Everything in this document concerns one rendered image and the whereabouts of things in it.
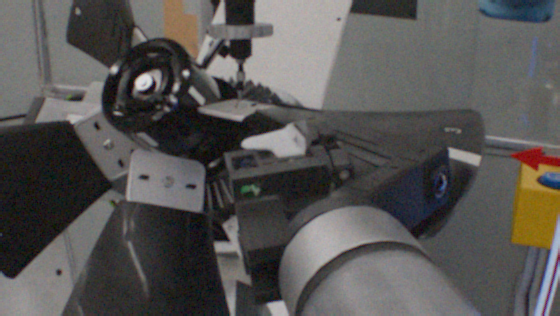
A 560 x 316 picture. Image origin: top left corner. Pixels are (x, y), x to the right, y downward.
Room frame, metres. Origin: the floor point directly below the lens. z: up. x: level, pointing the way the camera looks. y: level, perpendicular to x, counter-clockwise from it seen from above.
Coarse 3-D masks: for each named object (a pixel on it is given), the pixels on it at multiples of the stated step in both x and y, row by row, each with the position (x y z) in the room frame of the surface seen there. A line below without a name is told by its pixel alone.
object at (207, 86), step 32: (128, 64) 0.57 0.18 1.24; (160, 64) 0.54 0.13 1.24; (192, 64) 0.53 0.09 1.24; (128, 96) 0.53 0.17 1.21; (160, 96) 0.52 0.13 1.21; (192, 96) 0.52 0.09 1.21; (224, 96) 0.62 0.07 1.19; (128, 128) 0.50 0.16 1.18; (160, 128) 0.50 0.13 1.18; (192, 128) 0.53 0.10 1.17; (192, 160) 0.57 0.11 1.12; (224, 160) 0.57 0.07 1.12
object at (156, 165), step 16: (144, 160) 0.52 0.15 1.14; (160, 160) 0.53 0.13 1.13; (176, 160) 0.54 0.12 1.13; (128, 176) 0.50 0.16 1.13; (160, 176) 0.52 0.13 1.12; (176, 176) 0.53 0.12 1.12; (192, 176) 0.54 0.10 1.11; (128, 192) 0.49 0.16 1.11; (144, 192) 0.50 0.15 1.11; (160, 192) 0.50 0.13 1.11; (176, 192) 0.51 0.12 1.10; (192, 192) 0.52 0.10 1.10; (192, 208) 0.51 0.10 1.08
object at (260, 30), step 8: (224, 8) 0.57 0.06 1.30; (216, 24) 0.55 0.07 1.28; (224, 24) 0.54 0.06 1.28; (256, 24) 0.54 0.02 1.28; (264, 24) 0.54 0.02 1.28; (208, 32) 0.52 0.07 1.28; (216, 32) 0.51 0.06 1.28; (224, 32) 0.51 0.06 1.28; (232, 32) 0.51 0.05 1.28; (240, 32) 0.51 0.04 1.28; (248, 32) 0.51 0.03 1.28; (256, 32) 0.51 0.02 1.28; (264, 32) 0.52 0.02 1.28; (272, 32) 0.53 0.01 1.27
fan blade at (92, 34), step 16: (80, 0) 0.80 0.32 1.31; (96, 0) 0.75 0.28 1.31; (112, 0) 0.70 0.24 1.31; (128, 0) 0.67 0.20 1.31; (96, 16) 0.75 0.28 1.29; (112, 16) 0.70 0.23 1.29; (128, 16) 0.66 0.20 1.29; (80, 32) 0.80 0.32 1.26; (96, 32) 0.75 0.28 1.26; (112, 32) 0.70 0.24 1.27; (128, 32) 0.65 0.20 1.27; (80, 48) 0.80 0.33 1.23; (96, 48) 0.75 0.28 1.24; (112, 48) 0.71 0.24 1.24; (128, 48) 0.66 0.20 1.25; (112, 64) 0.72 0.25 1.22
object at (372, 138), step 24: (264, 120) 0.48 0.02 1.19; (288, 120) 0.48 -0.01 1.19; (336, 120) 0.49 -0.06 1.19; (360, 120) 0.50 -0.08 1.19; (384, 120) 0.50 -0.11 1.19; (408, 120) 0.50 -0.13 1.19; (432, 120) 0.50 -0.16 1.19; (456, 120) 0.50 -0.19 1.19; (480, 120) 0.49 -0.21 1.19; (360, 144) 0.44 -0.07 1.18; (384, 144) 0.44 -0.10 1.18; (408, 144) 0.44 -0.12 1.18; (432, 144) 0.44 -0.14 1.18; (456, 144) 0.44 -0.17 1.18; (480, 144) 0.44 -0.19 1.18; (360, 168) 0.40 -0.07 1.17; (456, 168) 0.40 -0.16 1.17; (456, 192) 0.37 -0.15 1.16; (432, 216) 0.35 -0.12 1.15
